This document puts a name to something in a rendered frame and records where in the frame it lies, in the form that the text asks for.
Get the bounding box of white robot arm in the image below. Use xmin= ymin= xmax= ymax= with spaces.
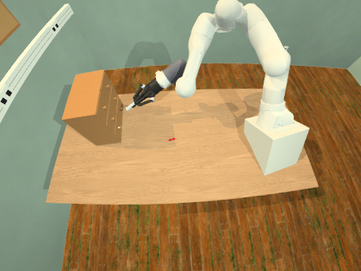
xmin=156 ymin=0 xmax=297 ymax=132

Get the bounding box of brown wooden chest of drawers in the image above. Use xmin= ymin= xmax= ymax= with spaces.
xmin=62 ymin=70 xmax=121 ymax=146

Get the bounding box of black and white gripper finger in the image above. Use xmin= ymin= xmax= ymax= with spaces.
xmin=127 ymin=92 xmax=154 ymax=111
xmin=126 ymin=84 xmax=148 ymax=109

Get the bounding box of brown wooden drawer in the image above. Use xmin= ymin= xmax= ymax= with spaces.
xmin=116 ymin=97 xmax=124 ymax=121
xmin=109 ymin=87 xmax=118 ymax=112
xmin=106 ymin=105 xmax=116 ymax=133
xmin=115 ymin=115 xmax=122 ymax=141
xmin=96 ymin=92 xmax=108 ymax=124
xmin=101 ymin=72 xmax=111 ymax=101

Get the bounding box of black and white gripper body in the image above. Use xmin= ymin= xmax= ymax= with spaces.
xmin=144 ymin=78 xmax=164 ymax=97

